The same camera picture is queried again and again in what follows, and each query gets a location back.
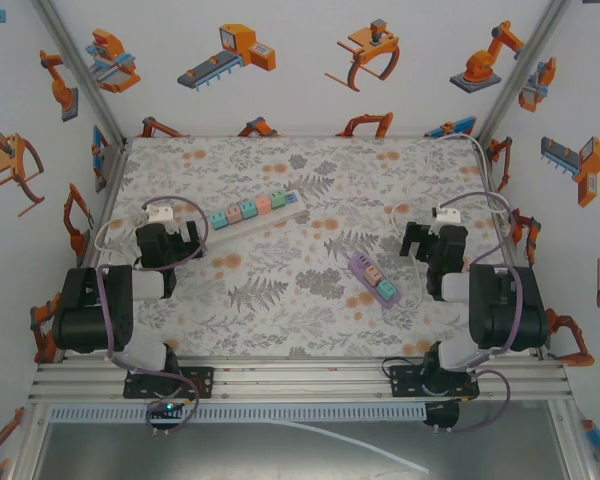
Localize short purple power strip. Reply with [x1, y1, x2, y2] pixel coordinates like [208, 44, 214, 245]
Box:
[347, 252, 404, 307]

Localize long white power strip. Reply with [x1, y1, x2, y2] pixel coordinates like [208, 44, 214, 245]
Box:
[202, 188, 311, 247]

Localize floral patterned tablecloth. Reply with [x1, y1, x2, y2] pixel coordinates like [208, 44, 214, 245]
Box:
[82, 135, 539, 359]

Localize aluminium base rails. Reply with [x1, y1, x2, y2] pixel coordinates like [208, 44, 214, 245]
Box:
[27, 355, 576, 405]

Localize black controller box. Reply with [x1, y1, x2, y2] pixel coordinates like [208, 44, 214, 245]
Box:
[422, 402, 461, 435]

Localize black controller board blue light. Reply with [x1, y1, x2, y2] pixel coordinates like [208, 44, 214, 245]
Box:
[146, 399, 187, 436]

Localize thin white tube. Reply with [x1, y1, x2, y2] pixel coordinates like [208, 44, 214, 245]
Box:
[264, 419, 431, 475]

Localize white power cable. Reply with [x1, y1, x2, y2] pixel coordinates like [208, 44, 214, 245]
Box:
[93, 207, 154, 271]
[389, 132, 511, 311]

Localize aluminium side rail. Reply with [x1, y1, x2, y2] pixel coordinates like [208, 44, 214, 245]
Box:
[77, 139, 131, 271]
[477, 142, 549, 359]

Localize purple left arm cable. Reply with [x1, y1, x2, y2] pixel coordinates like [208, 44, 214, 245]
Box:
[96, 195, 206, 436]

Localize white slotted cable duct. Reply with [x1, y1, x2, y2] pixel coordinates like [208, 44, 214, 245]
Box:
[47, 403, 428, 424]

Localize aluminium corner post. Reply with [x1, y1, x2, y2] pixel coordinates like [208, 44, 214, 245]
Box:
[29, 0, 130, 149]
[474, 0, 581, 149]

